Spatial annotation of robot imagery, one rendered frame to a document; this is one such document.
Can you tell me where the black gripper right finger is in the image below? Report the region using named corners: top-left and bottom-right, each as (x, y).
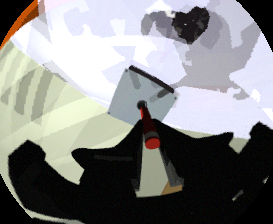
top-left (152, 117), bottom-right (234, 188)

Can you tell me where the grey sloped panel with hole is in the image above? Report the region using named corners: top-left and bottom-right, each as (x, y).
top-left (107, 68), bottom-right (177, 125)

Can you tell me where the red cylindrical peg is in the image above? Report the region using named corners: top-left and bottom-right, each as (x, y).
top-left (140, 107), bottom-right (160, 149)

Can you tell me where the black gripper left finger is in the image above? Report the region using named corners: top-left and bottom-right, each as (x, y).
top-left (71, 120), bottom-right (144, 192)

